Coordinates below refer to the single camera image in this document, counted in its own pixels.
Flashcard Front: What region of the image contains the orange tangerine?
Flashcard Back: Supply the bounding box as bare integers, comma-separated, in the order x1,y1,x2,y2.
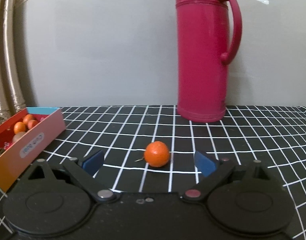
144,141,170,167
13,121,27,134

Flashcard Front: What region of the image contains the large brown oval fruit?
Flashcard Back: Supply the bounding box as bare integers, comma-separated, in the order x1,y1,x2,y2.
12,132,26,144

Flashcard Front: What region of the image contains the colourful cardboard fruit box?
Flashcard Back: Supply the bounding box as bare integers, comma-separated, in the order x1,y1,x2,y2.
0,107,66,193

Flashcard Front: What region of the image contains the orange tangerine in box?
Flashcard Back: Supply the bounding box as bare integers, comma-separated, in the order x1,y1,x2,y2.
13,121,27,134

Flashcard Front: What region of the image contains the pink thermos flask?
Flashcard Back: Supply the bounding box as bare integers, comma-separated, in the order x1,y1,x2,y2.
176,0,242,123

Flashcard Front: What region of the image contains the beige satin curtain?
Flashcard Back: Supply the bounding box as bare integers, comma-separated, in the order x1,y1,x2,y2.
0,0,27,124

